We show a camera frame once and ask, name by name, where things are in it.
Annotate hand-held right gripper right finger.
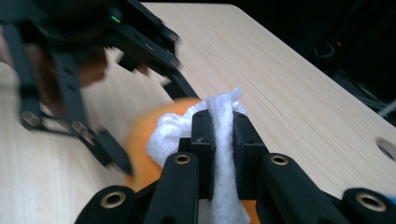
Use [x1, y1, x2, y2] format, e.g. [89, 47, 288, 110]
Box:
[233, 111, 269, 200]

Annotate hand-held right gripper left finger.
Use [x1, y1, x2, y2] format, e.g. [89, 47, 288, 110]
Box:
[178, 109, 217, 200]

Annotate white wet wipe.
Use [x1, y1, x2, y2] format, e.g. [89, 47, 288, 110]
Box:
[145, 86, 252, 224]

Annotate orange plush toy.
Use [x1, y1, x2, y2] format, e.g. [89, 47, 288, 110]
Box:
[124, 97, 262, 224]

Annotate dark equipment with red light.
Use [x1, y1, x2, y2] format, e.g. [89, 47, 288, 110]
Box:
[312, 36, 347, 62]

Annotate white floor cables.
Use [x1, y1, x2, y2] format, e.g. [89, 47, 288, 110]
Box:
[377, 100, 396, 119]

